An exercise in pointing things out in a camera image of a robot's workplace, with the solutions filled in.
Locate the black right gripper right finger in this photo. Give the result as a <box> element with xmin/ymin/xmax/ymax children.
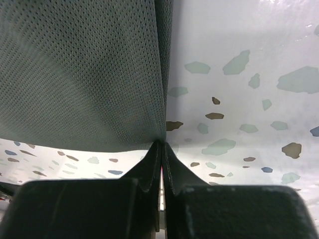
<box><xmin>161</xmin><ymin>144</ymin><xmax>319</xmax><ymax>239</ymax></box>

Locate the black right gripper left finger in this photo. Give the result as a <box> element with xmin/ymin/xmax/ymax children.
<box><xmin>0</xmin><ymin>142</ymin><xmax>162</xmax><ymax>239</ymax></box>

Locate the grey t-shirt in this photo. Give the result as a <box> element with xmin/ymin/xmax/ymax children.
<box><xmin>0</xmin><ymin>0</ymin><xmax>173</xmax><ymax>152</ymax></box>

